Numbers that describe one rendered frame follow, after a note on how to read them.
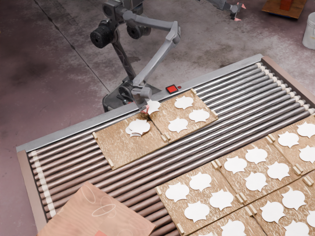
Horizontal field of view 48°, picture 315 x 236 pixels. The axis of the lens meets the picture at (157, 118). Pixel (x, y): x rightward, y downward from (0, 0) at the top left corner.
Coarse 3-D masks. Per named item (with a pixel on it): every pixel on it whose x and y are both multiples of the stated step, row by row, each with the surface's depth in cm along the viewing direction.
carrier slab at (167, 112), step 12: (180, 96) 264; (192, 96) 264; (168, 108) 257; (192, 108) 256; (204, 108) 255; (156, 120) 250; (168, 120) 249; (216, 120) 248; (168, 132) 242; (180, 132) 241; (192, 132) 242
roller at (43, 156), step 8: (248, 72) 281; (256, 72) 282; (232, 80) 276; (208, 88) 271; (216, 88) 272; (88, 136) 245; (72, 144) 242; (80, 144) 244; (48, 152) 238; (56, 152) 239; (32, 160) 234; (40, 160) 236
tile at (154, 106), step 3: (150, 99) 247; (147, 102) 245; (150, 102) 245; (153, 102) 245; (156, 102) 245; (150, 105) 243; (153, 105) 243; (156, 105) 243; (159, 105) 242; (150, 108) 241; (153, 108) 241; (156, 108) 241; (150, 111) 239; (153, 111) 239; (156, 111) 240; (150, 114) 239
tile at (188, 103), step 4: (184, 96) 263; (176, 100) 261; (180, 100) 260; (184, 100) 260; (188, 100) 260; (192, 100) 260; (176, 104) 258; (180, 104) 257; (184, 104) 257; (188, 104) 257; (180, 108) 256; (184, 108) 255
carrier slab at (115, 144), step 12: (132, 120) 251; (96, 132) 245; (108, 132) 245; (120, 132) 244; (156, 132) 243; (108, 144) 238; (120, 144) 237; (132, 144) 237; (144, 144) 236; (156, 144) 235; (108, 156) 231; (120, 156) 230; (132, 156) 230
